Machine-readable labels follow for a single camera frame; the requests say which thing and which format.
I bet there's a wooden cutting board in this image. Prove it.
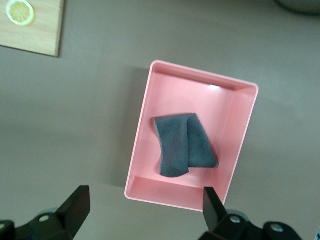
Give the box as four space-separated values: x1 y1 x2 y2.
0 0 66 58

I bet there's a dark grey rounded object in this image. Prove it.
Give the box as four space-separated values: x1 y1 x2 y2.
273 0 320 15

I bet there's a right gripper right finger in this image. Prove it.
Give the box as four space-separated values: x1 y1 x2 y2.
197 186 305 240

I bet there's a pink plastic bin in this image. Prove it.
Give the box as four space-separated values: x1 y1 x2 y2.
124 59 260 213

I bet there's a grey cloth with pink side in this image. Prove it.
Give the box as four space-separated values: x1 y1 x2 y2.
152 112 220 179

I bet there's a lemon slice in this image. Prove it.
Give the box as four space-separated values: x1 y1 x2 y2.
5 0 36 28

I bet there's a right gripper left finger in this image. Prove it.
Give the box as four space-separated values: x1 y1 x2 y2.
0 185 91 240

